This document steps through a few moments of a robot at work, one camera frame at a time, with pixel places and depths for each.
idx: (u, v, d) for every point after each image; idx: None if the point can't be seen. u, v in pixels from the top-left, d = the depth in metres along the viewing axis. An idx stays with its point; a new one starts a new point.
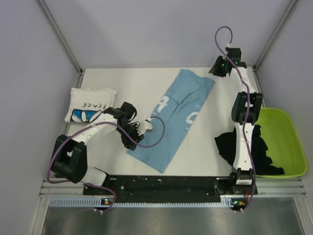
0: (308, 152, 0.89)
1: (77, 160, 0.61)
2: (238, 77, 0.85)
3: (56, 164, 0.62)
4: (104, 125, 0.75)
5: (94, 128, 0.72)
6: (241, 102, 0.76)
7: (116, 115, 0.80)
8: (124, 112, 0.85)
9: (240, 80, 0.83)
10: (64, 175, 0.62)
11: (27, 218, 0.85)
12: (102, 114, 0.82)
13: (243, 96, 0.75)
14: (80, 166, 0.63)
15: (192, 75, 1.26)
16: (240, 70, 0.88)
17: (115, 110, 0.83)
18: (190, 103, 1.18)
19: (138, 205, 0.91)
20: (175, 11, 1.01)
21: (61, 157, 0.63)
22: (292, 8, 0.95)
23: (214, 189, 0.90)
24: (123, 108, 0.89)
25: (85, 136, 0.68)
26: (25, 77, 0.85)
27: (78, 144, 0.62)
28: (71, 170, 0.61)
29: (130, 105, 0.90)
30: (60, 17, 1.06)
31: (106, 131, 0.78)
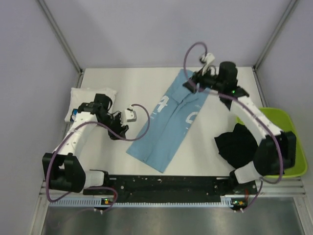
0: (308, 152, 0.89)
1: (73, 173, 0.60)
2: (246, 111, 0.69)
3: (55, 180, 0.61)
4: (84, 127, 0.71)
5: (75, 133, 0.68)
6: (270, 150, 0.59)
7: (92, 110, 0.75)
8: (100, 104, 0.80)
9: (253, 117, 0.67)
10: (66, 187, 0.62)
11: (26, 218, 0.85)
12: (78, 113, 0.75)
13: (271, 143, 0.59)
14: (78, 176, 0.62)
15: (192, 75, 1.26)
16: (247, 101, 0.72)
17: (90, 105, 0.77)
18: (190, 103, 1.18)
19: (138, 205, 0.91)
20: (175, 11, 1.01)
21: (55, 174, 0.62)
22: (292, 7, 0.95)
23: (214, 189, 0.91)
24: (98, 100, 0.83)
25: (71, 146, 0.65)
26: (25, 77, 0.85)
27: (68, 158, 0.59)
28: (72, 182, 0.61)
29: (104, 95, 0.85)
30: (60, 17, 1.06)
31: (88, 131, 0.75)
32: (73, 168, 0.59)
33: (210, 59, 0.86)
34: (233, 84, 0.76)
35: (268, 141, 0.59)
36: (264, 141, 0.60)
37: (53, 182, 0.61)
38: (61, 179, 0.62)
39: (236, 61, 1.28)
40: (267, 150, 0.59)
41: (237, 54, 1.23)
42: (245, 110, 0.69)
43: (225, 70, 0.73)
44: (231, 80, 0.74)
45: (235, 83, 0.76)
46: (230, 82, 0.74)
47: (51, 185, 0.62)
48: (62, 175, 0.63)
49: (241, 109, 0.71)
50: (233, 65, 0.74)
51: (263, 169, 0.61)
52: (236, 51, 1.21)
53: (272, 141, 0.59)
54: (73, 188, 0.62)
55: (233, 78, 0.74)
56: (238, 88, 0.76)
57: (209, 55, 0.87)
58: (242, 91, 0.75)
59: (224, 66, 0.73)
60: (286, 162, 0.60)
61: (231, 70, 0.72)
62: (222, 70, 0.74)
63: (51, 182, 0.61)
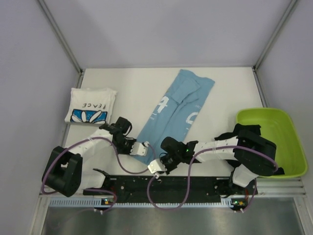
0: (308, 152, 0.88)
1: (72, 172, 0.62)
2: (208, 152, 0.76)
3: (51, 176, 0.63)
4: (100, 139, 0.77)
5: (89, 141, 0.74)
6: (248, 156, 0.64)
7: (111, 131, 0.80)
8: (120, 129, 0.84)
9: (214, 149, 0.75)
10: (58, 187, 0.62)
11: (26, 218, 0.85)
12: (98, 129, 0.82)
13: (242, 153, 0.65)
14: (75, 178, 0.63)
15: (192, 75, 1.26)
16: (201, 145, 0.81)
17: (111, 126, 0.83)
18: (190, 103, 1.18)
19: (138, 205, 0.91)
20: (175, 11, 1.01)
21: (55, 170, 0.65)
22: (291, 8, 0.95)
23: (214, 189, 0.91)
24: (119, 123, 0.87)
25: (81, 149, 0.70)
26: (25, 77, 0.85)
27: (74, 156, 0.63)
28: (65, 182, 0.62)
29: (125, 119, 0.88)
30: (60, 18, 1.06)
31: (102, 145, 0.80)
32: (76, 167, 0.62)
33: (156, 165, 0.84)
34: (182, 147, 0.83)
35: (240, 153, 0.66)
36: (239, 155, 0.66)
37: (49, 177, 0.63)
38: (56, 177, 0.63)
39: (236, 61, 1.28)
40: (247, 159, 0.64)
41: (237, 54, 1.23)
42: (206, 152, 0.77)
43: (168, 146, 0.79)
44: (177, 145, 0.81)
45: (182, 144, 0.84)
46: (179, 147, 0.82)
47: (45, 181, 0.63)
48: (61, 174, 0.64)
49: (203, 153, 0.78)
50: (168, 138, 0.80)
51: (265, 173, 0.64)
52: (236, 51, 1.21)
53: (241, 151, 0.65)
54: (63, 190, 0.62)
55: (176, 144, 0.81)
56: (188, 145, 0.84)
57: (151, 164, 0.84)
58: (192, 143, 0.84)
59: (165, 145, 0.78)
60: (271, 150, 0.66)
61: (171, 142, 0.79)
62: (166, 148, 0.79)
63: (47, 176, 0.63)
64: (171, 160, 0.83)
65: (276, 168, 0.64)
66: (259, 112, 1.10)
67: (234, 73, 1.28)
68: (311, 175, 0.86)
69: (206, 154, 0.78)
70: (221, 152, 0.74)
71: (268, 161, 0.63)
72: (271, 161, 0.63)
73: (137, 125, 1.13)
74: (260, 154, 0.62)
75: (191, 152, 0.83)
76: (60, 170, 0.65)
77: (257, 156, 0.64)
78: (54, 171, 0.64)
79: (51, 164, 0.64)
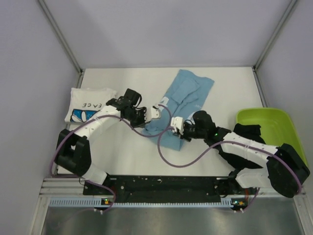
0: (308, 152, 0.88)
1: (80, 155, 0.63)
2: (238, 146, 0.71)
3: (61, 157, 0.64)
4: (107, 118, 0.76)
5: (96, 121, 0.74)
6: (280, 170, 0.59)
7: (119, 107, 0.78)
8: (129, 103, 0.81)
9: (247, 147, 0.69)
10: (69, 167, 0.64)
11: (26, 217, 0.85)
12: (106, 105, 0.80)
13: (275, 165, 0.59)
14: (84, 159, 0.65)
15: (192, 75, 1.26)
16: (233, 136, 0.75)
17: (119, 101, 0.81)
18: (190, 103, 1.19)
19: (138, 205, 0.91)
20: (175, 11, 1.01)
21: (65, 151, 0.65)
22: (291, 7, 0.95)
23: (214, 189, 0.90)
24: (128, 95, 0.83)
25: (88, 130, 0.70)
26: (25, 77, 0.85)
27: (81, 139, 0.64)
28: (76, 163, 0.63)
29: (134, 91, 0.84)
30: (60, 18, 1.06)
31: (109, 124, 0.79)
32: (83, 150, 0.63)
33: (180, 124, 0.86)
34: (212, 129, 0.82)
35: (273, 163, 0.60)
36: (271, 165, 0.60)
37: (60, 157, 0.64)
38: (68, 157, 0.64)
39: (236, 61, 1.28)
40: (278, 172, 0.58)
41: (237, 54, 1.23)
42: (236, 145, 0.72)
43: (200, 119, 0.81)
44: (209, 125, 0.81)
45: (213, 126, 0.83)
46: (210, 127, 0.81)
47: (56, 160, 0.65)
48: (70, 154, 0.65)
49: (232, 145, 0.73)
50: (204, 113, 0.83)
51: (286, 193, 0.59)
52: (236, 51, 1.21)
53: (276, 162, 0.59)
54: (75, 170, 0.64)
55: (210, 122, 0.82)
56: (219, 129, 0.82)
57: (176, 118, 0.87)
58: (224, 129, 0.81)
59: (197, 117, 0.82)
60: (303, 174, 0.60)
61: (205, 117, 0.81)
62: (199, 122, 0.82)
63: (58, 157, 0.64)
64: (193, 129, 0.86)
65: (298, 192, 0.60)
66: (259, 112, 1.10)
67: (234, 73, 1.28)
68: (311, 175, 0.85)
69: (236, 147, 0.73)
70: (251, 153, 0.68)
71: (296, 183, 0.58)
72: (298, 185, 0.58)
73: None
74: (294, 176, 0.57)
75: (220, 137, 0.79)
76: (69, 150, 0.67)
77: (288, 174, 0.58)
78: (63, 152, 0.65)
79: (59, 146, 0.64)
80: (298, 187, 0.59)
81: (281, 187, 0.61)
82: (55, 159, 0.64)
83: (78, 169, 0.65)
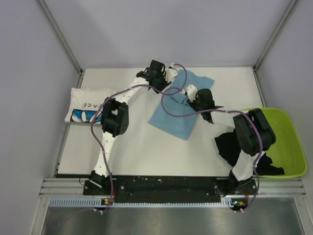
0: (308, 152, 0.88)
1: (122, 117, 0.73)
2: (221, 112, 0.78)
3: (106, 119, 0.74)
4: (139, 88, 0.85)
5: (131, 90, 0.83)
6: (242, 123, 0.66)
7: (147, 79, 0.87)
8: (155, 73, 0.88)
9: (226, 112, 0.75)
10: (112, 127, 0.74)
11: (26, 218, 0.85)
12: (136, 77, 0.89)
13: (241, 120, 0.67)
14: (124, 120, 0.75)
15: (192, 75, 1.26)
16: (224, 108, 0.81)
17: (145, 73, 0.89)
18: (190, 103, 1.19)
19: (138, 205, 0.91)
20: (175, 11, 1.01)
21: (109, 114, 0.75)
22: (291, 8, 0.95)
23: (214, 189, 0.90)
24: (153, 66, 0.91)
25: (126, 98, 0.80)
26: (25, 78, 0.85)
27: (122, 105, 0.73)
28: (118, 124, 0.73)
29: (158, 62, 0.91)
30: (60, 18, 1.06)
31: (141, 92, 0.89)
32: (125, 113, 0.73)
33: (191, 91, 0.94)
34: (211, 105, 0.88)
35: (239, 118, 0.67)
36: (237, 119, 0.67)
37: (105, 120, 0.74)
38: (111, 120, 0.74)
39: (236, 61, 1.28)
40: (239, 124, 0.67)
41: (237, 54, 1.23)
42: (220, 112, 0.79)
43: (203, 94, 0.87)
44: (208, 100, 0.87)
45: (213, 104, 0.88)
46: (208, 103, 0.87)
47: (102, 122, 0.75)
48: (113, 117, 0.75)
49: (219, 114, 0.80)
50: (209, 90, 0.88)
51: (249, 149, 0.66)
52: (236, 51, 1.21)
53: (241, 117, 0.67)
54: (118, 130, 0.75)
55: (211, 98, 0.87)
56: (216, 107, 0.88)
57: (190, 86, 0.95)
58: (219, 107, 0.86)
59: (200, 91, 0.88)
60: (268, 136, 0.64)
61: (207, 93, 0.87)
62: (200, 95, 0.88)
63: (104, 120, 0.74)
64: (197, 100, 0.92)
65: (258, 153, 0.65)
66: None
67: (234, 73, 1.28)
68: (311, 175, 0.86)
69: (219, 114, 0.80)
70: (230, 117, 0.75)
71: (257, 140, 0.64)
72: (259, 144, 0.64)
73: (137, 125, 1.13)
74: (256, 131, 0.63)
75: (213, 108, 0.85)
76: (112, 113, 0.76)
77: (248, 129, 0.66)
78: (108, 115, 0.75)
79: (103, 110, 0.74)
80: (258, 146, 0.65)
81: (244, 146, 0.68)
82: (102, 121, 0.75)
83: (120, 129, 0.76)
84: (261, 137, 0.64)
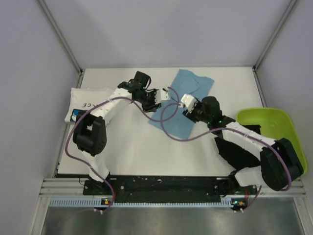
0: (308, 152, 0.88)
1: (98, 133, 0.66)
2: (238, 134, 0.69)
3: (80, 135, 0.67)
4: (119, 100, 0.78)
5: (110, 102, 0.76)
6: (272, 160, 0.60)
7: (130, 90, 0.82)
8: (139, 85, 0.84)
9: (245, 136, 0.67)
10: (86, 146, 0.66)
11: (26, 218, 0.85)
12: (118, 88, 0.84)
13: (269, 154, 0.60)
14: (100, 137, 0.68)
15: (192, 75, 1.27)
16: (235, 125, 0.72)
17: (129, 83, 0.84)
18: None
19: (138, 205, 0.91)
20: (175, 11, 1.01)
21: (82, 131, 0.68)
22: (292, 8, 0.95)
23: (214, 189, 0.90)
24: (137, 79, 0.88)
25: (103, 111, 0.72)
26: (25, 78, 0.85)
27: (97, 119, 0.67)
28: (92, 141, 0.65)
29: (143, 74, 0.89)
30: (60, 18, 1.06)
31: (122, 105, 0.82)
32: (100, 129, 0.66)
33: (189, 103, 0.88)
34: (217, 116, 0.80)
35: (267, 152, 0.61)
36: (265, 153, 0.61)
37: (78, 136, 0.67)
38: (86, 137, 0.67)
39: (236, 61, 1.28)
40: (269, 161, 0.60)
41: (237, 54, 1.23)
42: (235, 132, 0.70)
43: (209, 105, 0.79)
44: (215, 111, 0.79)
45: (220, 113, 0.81)
46: (215, 114, 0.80)
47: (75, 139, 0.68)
48: (87, 134, 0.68)
49: (233, 134, 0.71)
50: (213, 98, 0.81)
51: (276, 185, 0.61)
52: (236, 51, 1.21)
53: (270, 152, 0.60)
54: (92, 149, 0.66)
55: (216, 109, 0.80)
56: (223, 118, 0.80)
57: (187, 96, 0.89)
58: (229, 119, 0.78)
59: (206, 102, 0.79)
60: (295, 171, 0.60)
61: (212, 103, 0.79)
62: (206, 105, 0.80)
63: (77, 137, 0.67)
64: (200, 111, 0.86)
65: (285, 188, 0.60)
66: (259, 112, 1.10)
67: (234, 73, 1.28)
68: (311, 175, 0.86)
69: (235, 135, 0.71)
70: (249, 143, 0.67)
71: (286, 176, 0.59)
72: (288, 180, 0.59)
73: (137, 125, 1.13)
74: (286, 169, 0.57)
75: (223, 124, 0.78)
76: (86, 130, 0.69)
77: (279, 165, 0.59)
78: (81, 131, 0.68)
79: (77, 126, 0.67)
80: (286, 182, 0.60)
81: (270, 180, 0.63)
82: (74, 138, 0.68)
83: (96, 148, 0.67)
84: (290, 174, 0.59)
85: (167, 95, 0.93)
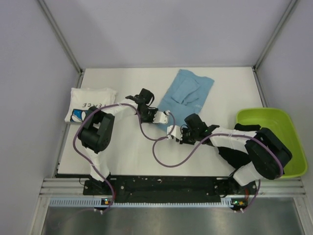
0: (308, 152, 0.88)
1: (105, 128, 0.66)
2: (223, 136, 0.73)
3: (85, 131, 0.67)
4: (127, 107, 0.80)
5: (120, 105, 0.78)
6: (258, 151, 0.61)
7: (137, 101, 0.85)
8: (144, 101, 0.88)
9: (230, 136, 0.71)
10: (91, 142, 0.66)
11: (26, 218, 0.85)
12: (125, 99, 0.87)
13: (254, 146, 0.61)
14: (107, 134, 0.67)
15: (192, 75, 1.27)
16: (219, 129, 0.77)
17: (136, 97, 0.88)
18: (191, 103, 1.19)
19: (138, 205, 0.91)
20: (175, 11, 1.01)
21: (89, 128, 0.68)
22: (291, 8, 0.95)
23: (214, 189, 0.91)
24: (142, 94, 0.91)
25: (113, 111, 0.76)
26: (25, 78, 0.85)
27: (107, 115, 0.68)
28: (99, 137, 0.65)
29: (148, 91, 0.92)
30: (60, 18, 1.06)
31: (128, 112, 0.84)
32: (109, 125, 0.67)
33: (175, 131, 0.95)
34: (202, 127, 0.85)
35: (251, 144, 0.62)
36: (250, 146, 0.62)
37: (83, 132, 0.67)
38: (91, 133, 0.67)
39: (237, 61, 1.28)
40: (256, 152, 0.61)
41: (237, 54, 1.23)
42: (221, 135, 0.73)
43: (191, 120, 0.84)
44: (198, 123, 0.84)
45: (203, 124, 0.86)
46: (200, 126, 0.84)
47: (80, 135, 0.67)
48: (93, 130, 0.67)
49: (219, 137, 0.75)
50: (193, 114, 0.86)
51: (269, 172, 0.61)
52: (236, 51, 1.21)
53: (254, 143, 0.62)
54: (96, 145, 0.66)
55: (198, 121, 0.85)
56: (208, 127, 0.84)
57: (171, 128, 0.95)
58: (213, 126, 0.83)
59: (188, 118, 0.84)
60: (284, 156, 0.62)
61: (193, 117, 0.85)
62: (189, 122, 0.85)
63: (82, 133, 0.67)
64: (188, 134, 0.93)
65: (280, 174, 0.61)
66: (259, 111, 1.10)
67: (234, 73, 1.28)
68: (311, 175, 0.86)
69: (222, 139, 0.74)
70: (235, 141, 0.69)
71: (276, 163, 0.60)
72: (279, 166, 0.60)
73: (137, 125, 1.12)
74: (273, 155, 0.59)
75: (208, 132, 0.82)
76: (93, 128, 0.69)
77: (267, 154, 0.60)
78: (88, 128, 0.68)
79: (84, 122, 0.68)
80: (279, 169, 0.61)
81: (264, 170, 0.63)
82: (78, 135, 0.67)
83: (100, 145, 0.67)
84: (279, 158, 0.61)
85: (166, 119, 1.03)
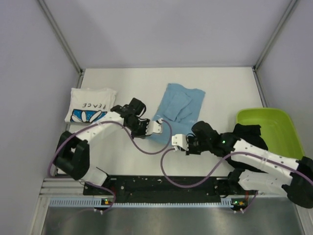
0: (308, 152, 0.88)
1: (78, 158, 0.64)
2: (253, 158, 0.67)
3: (61, 158, 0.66)
4: (109, 124, 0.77)
5: (99, 126, 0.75)
6: (305, 188, 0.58)
7: (122, 114, 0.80)
8: (132, 112, 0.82)
9: (264, 161, 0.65)
10: (67, 170, 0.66)
11: (26, 218, 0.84)
12: (110, 111, 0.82)
13: (301, 182, 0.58)
14: (82, 163, 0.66)
15: (181, 89, 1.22)
16: (245, 146, 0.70)
17: (123, 108, 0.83)
18: (184, 118, 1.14)
19: (138, 205, 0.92)
20: (175, 11, 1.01)
21: (64, 153, 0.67)
22: (292, 7, 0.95)
23: (214, 189, 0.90)
24: (132, 105, 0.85)
25: (90, 134, 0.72)
26: (25, 77, 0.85)
27: (81, 143, 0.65)
28: (73, 166, 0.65)
29: (139, 101, 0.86)
30: (59, 18, 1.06)
31: (110, 130, 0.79)
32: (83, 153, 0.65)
33: (180, 140, 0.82)
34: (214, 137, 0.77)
35: (298, 179, 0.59)
36: (296, 182, 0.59)
37: (58, 159, 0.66)
38: (66, 161, 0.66)
39: (237, 61, 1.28)
40: (303, 189, 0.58)
41: (237, 54, 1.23)
42: (251, 156, 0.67)
43: (199, 131, 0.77)
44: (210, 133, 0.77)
45: (215, 134, 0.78)
46: (212, 135, 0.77)
47: (55, 162, 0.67)
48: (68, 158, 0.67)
49: (246, 157, 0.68)
50: (199, 123, 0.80)
51: (305, 202, 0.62)
52: (236, 51, 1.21)
53: (301, 179, 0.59)
54: (72, 173, 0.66)
55: (209, 130, 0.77)
56: (222, 136, 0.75)
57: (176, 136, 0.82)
58: (228, 135, 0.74)
59: (196, 129, 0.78)
60: None
61: (202, 127, 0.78)
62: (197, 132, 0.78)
63: (57, 159, 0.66)
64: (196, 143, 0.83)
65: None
66: (259, 112, 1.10)
67: (234, 73, 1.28)
68: None
69: (249, 159, 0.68)
70: (269, 167, 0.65)
71: None
72: None
73: None
74: None
75: (227, 145, 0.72)
76: (69, 153, 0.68)
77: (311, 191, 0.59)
78: (63, 153, 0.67)
79: (59, 149, 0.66)
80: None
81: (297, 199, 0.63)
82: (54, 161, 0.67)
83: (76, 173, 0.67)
84: None
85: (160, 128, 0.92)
